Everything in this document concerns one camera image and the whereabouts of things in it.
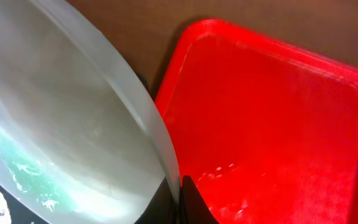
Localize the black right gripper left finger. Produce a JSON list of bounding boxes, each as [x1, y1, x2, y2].
[[135, 178, 178, 224]]

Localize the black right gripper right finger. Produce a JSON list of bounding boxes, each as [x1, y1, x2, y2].
[[179, 175, 219, 224]]

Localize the pale green plate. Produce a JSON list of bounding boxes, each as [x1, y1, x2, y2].
[[0, 0, 180, 223]]

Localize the red plastic tray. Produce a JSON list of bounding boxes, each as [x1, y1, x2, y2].
[[155, 19, 358, 223]]

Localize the dark green water basin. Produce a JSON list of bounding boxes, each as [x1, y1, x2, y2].
[[0, 186, 48, 224]]

